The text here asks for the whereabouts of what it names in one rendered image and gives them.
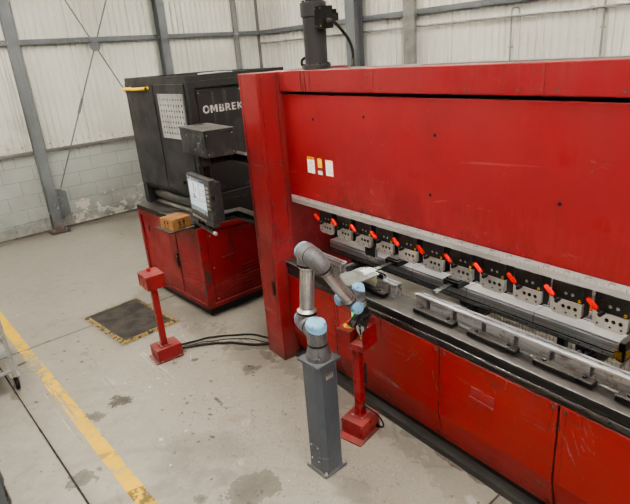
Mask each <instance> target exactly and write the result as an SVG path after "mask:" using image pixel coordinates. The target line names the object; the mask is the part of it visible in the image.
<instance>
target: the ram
mask: <svg viewBox="0 0 630 504"><path fill-rule="evenodd" d="M283 106H284V117H285V128H286V139H287V151H288V162H289V173H290V184H291V194H294V195H297V196H301V197H304V198H308V199H312V200H315V201H319V202H323V203H326V204H330V205H333V206H337V207H341V208H344V209H348V210H352V211H355V212H359V213H362V214H366V215H370V216H373V217H377V218H381V219H384V220H388V221H392V222H395V223H399V224H402V225H406V226H410V227H413V228H417V229H421V230H424V231H428V232H431V233H435V234H439V235H442V236H446V237H450V238H453V239H457V240H460V241H464V242H468V243H471V244H475V245H479V246H482V247H486V248H490V249H493V250H497V251H500V252H504V253H508V254H511V255H515V256H519V257H522V258H526V259H529V260H533V261H537V262H540V263H544V264H548V265H551V266H555V267H558V268H562V269H566V270H569V271H573V272H577V273H580V274H584V275H588V276H591V277H595V278H598V279H602V280H606V281H609V282H613V283H617V284H620V285H624V286H627V287H630V101H627V100H580V99H532V98H485V97H437V96H390V95H343V94H295V93H291V94H283ZM307 156H308V157H314V164H315V174H314V173H310V172H308V164H307ZM317 158H320V159H322V168H318V162H317ZM325 160H331V161H333V174H334V177H330V176H326V168H325ZM318 170H322V172H323V175H319V174H318ZM292 202H295V203H299V204H302V205H305V206H309V207H312V208H316V209H319V210H322V211H326V212H329V213H333V214H336V215H339V216H343V217H346V218H350V219H353V220H356V221H360V222H363V223H367V224H370V225H373V226H377V227H380V228H384V229H387V230H390V231H394V232H397V233H401V234H404V235H407V236H411V237H414V238H418V239H421V240H424V241H428V242H431V243H435V244H438V245H441V246H445V247H448V248H452V249H455V250H458V251H462V252H465V253H469V254H472V255H475V256H479V257H482V258H486V259H489V260H492V261H496V262H499V263H502V264H506V265H509V266H513V267H516V268H519V269H523V270H526V271H530V272H533V273H536V274H540V275H543V276H547V277H550V278H553V279H557V280H560V281H564V282H567V283H570V284H574V285H577V286H581V287H584V288H587V289H591V290H594V291H598V292H601V293H604V294H608V295H611V296H615V297H618V298H621V299H625V300H628V301H630V294H627V293H623V292H620V291H616V290H613V289H609V288H605V287H602V286H598V285H595V284H591V283H588V282H584V281H581V280H577V279H574V278H570V277H567V276H563V275H560V274H556V273H553V272H549V271H546V270H542V269H539V268H535V267H532V266H528V265H525V264H521V263H518V262H514V261H511V260H507V259H504V258H500V257H497V256H493V255H490V254H486V253H483V252H479V251H476V250H472V249H469V248H465V247H462V246H458V245H455V244H451V243H448V242H444V241H441V240H437V239H434V238H430V237H427V236H423V235H420V234H416V233H413V232H409V231H406V230H402V229H399V228H395V227H392V226H388V225H385V224H381V223H378V222H374V221H371V220H367V219H364V218H360V217H357V216H353V215H350V214H346V213H343V212H339V211H336V210H332V209H329V208H325V207H322V206H318V205H315V204H311V203H308V202H304V201H301V200H297V199H294V198H292Z"/></svg>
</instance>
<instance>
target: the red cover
mask: <svg viewBox="0 0 630 504"><path fill-rule="evenodd" d="M278 75H279V86H280V92H328V93H387V94H445V95H504V96H557V97H615V98H630V58H605V59H578V60H553V61H525V62H498V63H472V64H445V65H418V66H392V67H365V68H339V69H313V70H288V71H279V72H278Z"/></svg>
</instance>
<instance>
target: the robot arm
mask: <svg viewBox="0 0 630 504"><path fill-rule="evenodd" d="M294 255H295V257H296V258H297V267H298V268H299V269H300V307H299V308H298V309H297V313H296V314H295V316H294V322H295V324H296V326H297V327H298V328H299V329H300V330H301V331H302V332H303V333H304V334H305V335H306V337H307V351H306V353H305V358H306V360H307V361H308V362H309V363H312V364H323V363H326V362H328V361H329V360H330V359H331V358H332V353H331V350H330V348H329V346H328V339H327V325H326V321H325V320H324V319H323V318H322V317H318V316H317V309H316V308H315V307H314V281H315V272H316V274H317V275H318V276H321V277H322V278H323V279H324V280H325V281H326V283H327V284H328V285H329V286H330V287H331V288H332V290H333V291H334V292H335V293H336V294H335V295H334V301H335V303H336V305H337V306H342V305H344V306H345V307H346V308H348V309H349V310H350V311H351V312H352V313H354V314H353V316H352V318H351V319H350V321H349V323H348V326H349V327H351V328H353V329H355V328H356V330H357V332H358V333H359V335H360V336H361V337H362V331H364V330H365V329H366V328H368V326H367V324H366V323H367V322H368V319H369V316H370V319H369V321H370V320H371V313H370V312H368V305H367V304H366V296H365V287H364V284H363V283H361V282H356V283H354V284H352V288H351V289H349V288H348V287H347V286H346V284H345V283H344V282H343V281H342V279H341V278H340V277H339V276H338V274H337V273H336V272H335V271H334V270H333V268H332V264H331V263H330V262H329V260H328V259H327V257H326V256H325V255H324V253H323V252H322V251H321V250H320V249H319V248H317V247H316V246H314V245H313V244H312V243H310V242H307V241H303V242H300V243H298V244H297V245H296V247H295V249H294ZM367 313H369V314H367Z"/></svg>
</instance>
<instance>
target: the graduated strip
mask: <svg viewBox="0 0 630 504"><path fill-rule="evenodd" d="M291 196H292V198H294V199H297V200H301V201H304V202H308V203H311V204H315V205H318V206H322V207H325V208H329V209H332V210H336V211H339V212H343V213H346V214H350V215H353V216H357V217H360V218H364V219H367V220H371V221H374V222H378V223H381V224H385V225H388V226H392V227H395V228H399V229H402V230H406V231H409V232H413V233H416V234H420V235H423V236H427V237H430V238H434V239H437V240H441V241H444V242H448V243H451V244H455V245H458V246H462V247H465V248H469V249H472V250H476V251H479V252H483V253H486V254H490V255H493V256H497V257H500V258H504V259H507V260H511V261H514V262H518V263H521V264H525V265H528V266H532V267H535V268H539V269H542V270H546V271H549V272H553V273H556V274H560V275H563V276H567V277H570V278H574V279H577V280H581V281H584V282H588V283H591V284H595V285H598V286H602V287H605V288H609V289H613V290H616V291H620V292H623V293H627V294H630V287H627V286H624V285H620V284H617V283H613V282H609V281H606V280H602V279H598V278H595V277H591V276H588V275H584V274H580V273H577V272H573V271H569V270H566V269H562V268H558V267H555V266H551V265H548V264H544V263H540V262H537V261H533V260H529V259H526V258H522V257H519V256H515V255H511V254H508V253H504V252H500V251H497V250H493V249H490V248H486V247H482V246H479V245H475V244H471V243H468V242H464V241H460V240H457V239H453V238H450V237H446V236H442V235H439V234H435V233H431V232H428V231H424V230H421V229H417V228H413V227H410V226H406V225H402V224H399V223H395V222H392V221H388V220H384V219H381V218H377V217H373V216H370V215H366V214H362V213H359V212H355V211H352V210H348V209H344V208H341V207H337V206H333V205H330V204H326V203H323V202H319V201H315V200H312V199H308V198H304V197H301V196H297V195H294V194H291Z"/></svg>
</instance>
